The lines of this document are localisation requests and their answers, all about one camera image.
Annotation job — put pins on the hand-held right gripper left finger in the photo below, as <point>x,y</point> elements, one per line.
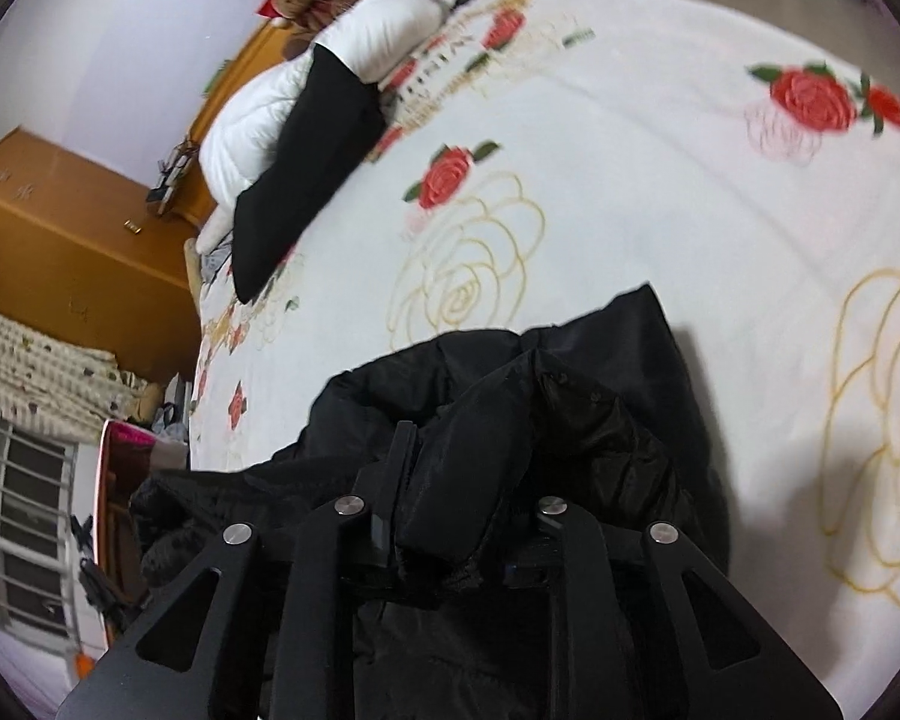
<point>394,480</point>

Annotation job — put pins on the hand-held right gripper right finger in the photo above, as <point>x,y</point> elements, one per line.
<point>570,540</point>

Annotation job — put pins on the black puffer jacket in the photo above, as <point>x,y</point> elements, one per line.
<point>495,405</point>

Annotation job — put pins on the pink cloth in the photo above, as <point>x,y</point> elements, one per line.
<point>131,435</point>

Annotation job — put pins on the grey cloth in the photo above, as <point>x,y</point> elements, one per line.
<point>216,266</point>

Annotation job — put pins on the black folded cloth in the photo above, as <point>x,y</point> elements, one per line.
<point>300,165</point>

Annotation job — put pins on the white floral bedspread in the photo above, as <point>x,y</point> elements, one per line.
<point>645,202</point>

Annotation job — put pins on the barred window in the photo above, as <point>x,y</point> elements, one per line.
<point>30,525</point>

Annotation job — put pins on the patterned curtain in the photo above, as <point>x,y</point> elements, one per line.
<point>37,375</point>

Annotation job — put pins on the black headboard shelf organiser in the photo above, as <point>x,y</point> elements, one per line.
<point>171,176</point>

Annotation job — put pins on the white duvet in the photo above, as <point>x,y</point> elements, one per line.
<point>255,120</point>

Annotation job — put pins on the wooden headboard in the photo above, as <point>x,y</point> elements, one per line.
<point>221,101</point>

